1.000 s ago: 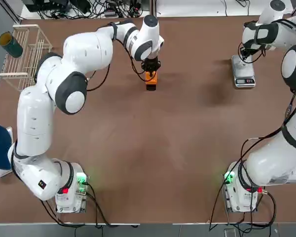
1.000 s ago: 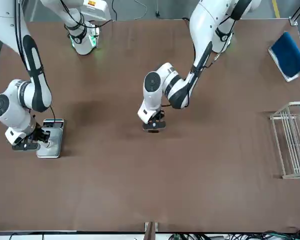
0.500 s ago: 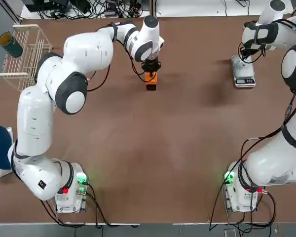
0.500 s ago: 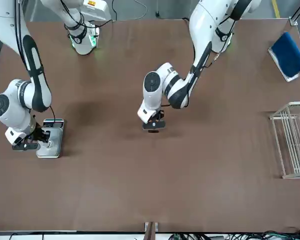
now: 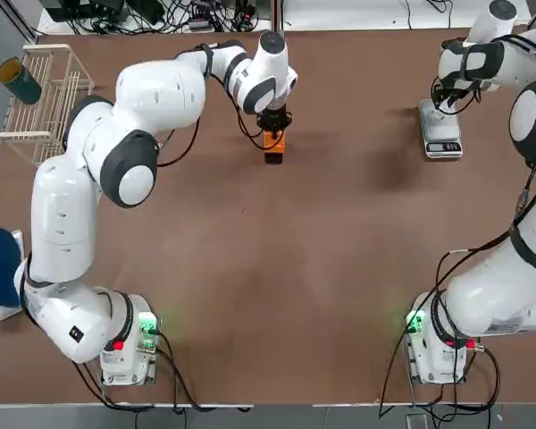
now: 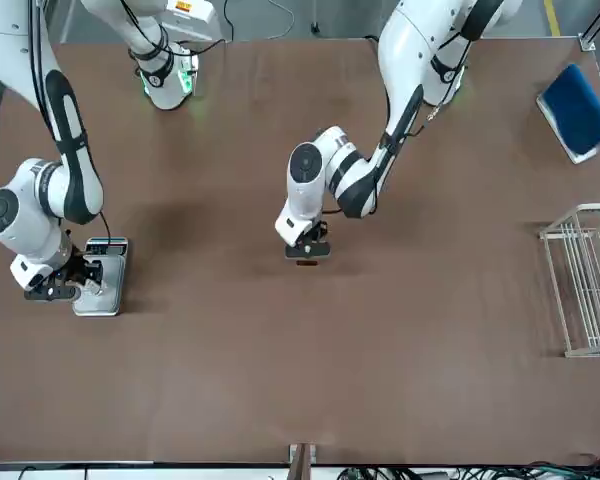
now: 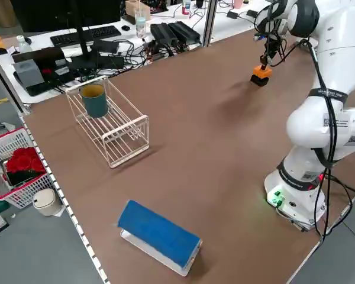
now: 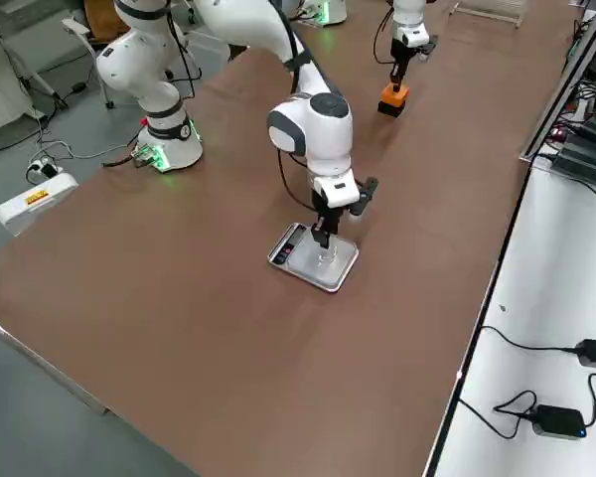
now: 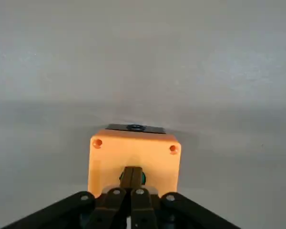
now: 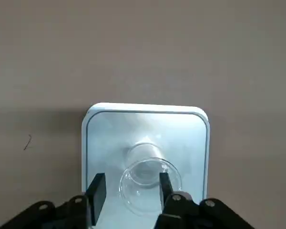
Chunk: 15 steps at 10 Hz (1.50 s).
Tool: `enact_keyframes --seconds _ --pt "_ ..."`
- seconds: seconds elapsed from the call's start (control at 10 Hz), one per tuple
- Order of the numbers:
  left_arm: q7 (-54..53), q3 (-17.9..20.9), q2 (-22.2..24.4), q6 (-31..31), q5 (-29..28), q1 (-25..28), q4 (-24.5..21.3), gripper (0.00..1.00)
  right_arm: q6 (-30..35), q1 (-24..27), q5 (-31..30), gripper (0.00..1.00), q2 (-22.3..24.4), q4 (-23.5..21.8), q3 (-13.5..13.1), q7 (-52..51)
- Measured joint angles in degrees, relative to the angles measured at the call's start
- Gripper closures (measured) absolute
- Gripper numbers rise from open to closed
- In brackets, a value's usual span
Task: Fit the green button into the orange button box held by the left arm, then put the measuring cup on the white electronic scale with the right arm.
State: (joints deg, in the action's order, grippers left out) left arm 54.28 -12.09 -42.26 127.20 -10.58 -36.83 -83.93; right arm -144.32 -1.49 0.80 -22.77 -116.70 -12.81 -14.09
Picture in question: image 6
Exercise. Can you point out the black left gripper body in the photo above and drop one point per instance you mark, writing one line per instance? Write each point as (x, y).
(322, 230)

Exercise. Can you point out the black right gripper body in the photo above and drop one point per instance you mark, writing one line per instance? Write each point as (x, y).
(78, 270)

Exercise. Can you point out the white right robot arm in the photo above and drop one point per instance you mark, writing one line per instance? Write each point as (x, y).
(10, 60)

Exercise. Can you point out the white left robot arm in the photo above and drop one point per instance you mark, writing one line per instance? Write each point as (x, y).
(410, 60)

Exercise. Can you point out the white electronic scale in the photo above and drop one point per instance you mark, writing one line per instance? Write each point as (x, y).
(111, 285)

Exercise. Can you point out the white flat tray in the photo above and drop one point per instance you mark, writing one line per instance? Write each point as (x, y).
(577, 159)

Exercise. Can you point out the blue cloth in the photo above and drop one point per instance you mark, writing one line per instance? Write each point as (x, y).
(577, 110)

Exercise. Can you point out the aluminium frame post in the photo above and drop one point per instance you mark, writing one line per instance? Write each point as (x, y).
(302, 462)

